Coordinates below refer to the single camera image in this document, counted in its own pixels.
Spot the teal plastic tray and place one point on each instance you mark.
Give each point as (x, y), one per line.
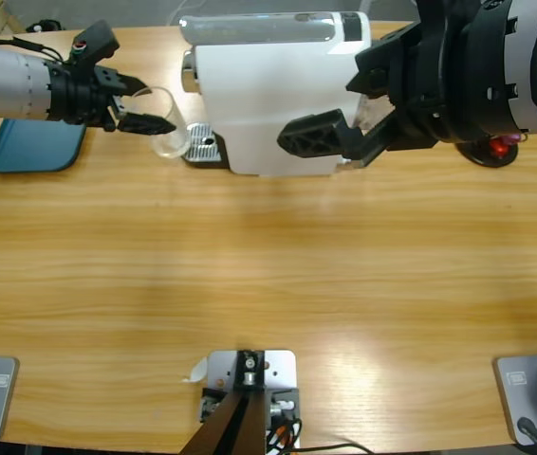
(31, 147)

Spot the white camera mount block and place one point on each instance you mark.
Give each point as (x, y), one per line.
(280, 367)

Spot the black capsule holder with rods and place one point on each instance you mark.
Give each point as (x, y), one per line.
(482, 158)

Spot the red coffee capsule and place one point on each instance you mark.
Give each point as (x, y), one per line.
(501, 147)

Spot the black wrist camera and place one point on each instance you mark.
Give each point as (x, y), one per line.
(95, 42)

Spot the dark camera post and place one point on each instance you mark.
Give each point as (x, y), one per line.
(235, 426)

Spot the white capsule coffee machine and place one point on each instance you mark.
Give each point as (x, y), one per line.
(249, 95)

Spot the small black floor object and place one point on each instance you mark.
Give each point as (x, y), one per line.
(48, 26)

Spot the white metal table leg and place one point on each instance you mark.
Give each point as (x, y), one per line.
(365, 5)

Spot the clear plastic cup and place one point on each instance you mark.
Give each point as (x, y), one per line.
(178, 118)

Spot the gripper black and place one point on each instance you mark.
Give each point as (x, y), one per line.
(76, 95)
(420, 95)

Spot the curled white tape piece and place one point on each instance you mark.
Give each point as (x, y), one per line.
(198, 372)

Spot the purple coffee capsule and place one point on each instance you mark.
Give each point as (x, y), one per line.
(515, 138)

